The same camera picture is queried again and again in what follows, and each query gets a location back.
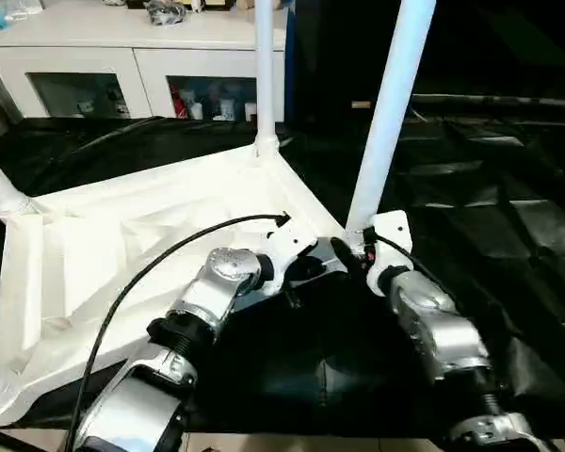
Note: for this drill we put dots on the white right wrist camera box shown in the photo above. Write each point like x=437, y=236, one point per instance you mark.
x=391, y=230

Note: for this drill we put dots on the black glossy mat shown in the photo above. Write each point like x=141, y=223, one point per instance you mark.
x=499, y=188

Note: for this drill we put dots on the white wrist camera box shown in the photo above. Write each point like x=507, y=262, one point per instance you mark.
x=391, y=230
x=289, y=240

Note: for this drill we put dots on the black long pole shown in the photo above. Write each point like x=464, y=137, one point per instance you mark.
x=499, y=100

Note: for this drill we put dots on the grey ornament on cabinet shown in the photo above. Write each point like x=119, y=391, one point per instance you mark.
x=165, y=11

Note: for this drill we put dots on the patterned white jar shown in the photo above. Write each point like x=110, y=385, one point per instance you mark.
x=227, y=109

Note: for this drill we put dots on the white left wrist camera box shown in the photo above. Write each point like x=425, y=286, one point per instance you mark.
x=289, y=240

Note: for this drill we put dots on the white plastic table top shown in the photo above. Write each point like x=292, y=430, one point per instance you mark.
x=122, y=226

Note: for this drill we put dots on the black backdrop cloth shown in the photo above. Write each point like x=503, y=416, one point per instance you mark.
x=499, y=42

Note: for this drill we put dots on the small white jar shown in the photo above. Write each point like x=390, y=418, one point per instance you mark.
x=250, y=112

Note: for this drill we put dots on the white cabinet with glass doors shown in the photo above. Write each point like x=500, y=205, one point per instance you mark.
x=193, y=56

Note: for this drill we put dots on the red packet in cabinet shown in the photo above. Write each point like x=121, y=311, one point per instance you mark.
x=179, y=101

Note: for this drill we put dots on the small white cup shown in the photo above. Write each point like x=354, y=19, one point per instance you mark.
x=197, y=110

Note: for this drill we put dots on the small gold label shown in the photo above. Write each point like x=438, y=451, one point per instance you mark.
x=360, y=104

